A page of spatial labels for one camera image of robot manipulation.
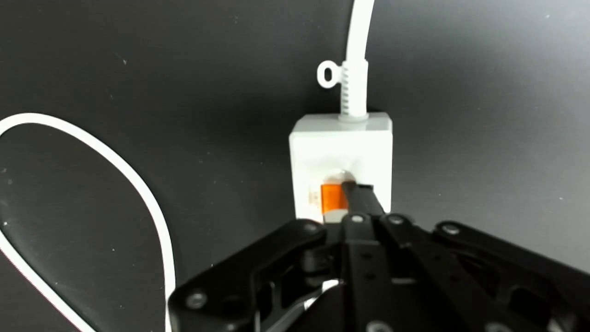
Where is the white power strip cord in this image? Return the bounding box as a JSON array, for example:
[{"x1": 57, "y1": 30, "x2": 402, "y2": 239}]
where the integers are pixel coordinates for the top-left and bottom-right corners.
[{"x1": 315, "y1": 0, "x2": 378, "y2": 126}]

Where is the white power strip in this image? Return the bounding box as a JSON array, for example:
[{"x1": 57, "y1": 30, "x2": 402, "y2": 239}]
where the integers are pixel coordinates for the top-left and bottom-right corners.
[{"x1": 287, "y1": 112, "x2": 394, "y2": 226}]

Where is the white looped cable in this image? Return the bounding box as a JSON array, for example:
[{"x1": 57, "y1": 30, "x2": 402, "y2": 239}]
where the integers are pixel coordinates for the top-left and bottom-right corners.
[{"x1": 0, "y1": 112, "x2": 180, "y2": 332}]

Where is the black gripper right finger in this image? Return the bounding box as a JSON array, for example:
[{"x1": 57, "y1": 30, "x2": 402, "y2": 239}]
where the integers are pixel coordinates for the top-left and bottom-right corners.
[{"x1": 339, "y1": 180, "x2": 590, "y2": 332}]

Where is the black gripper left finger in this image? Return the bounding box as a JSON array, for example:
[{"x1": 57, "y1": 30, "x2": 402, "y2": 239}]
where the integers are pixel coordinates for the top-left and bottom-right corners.
[{"x1": 166, "y1": 211, "x2": 394, "y2": 332}]

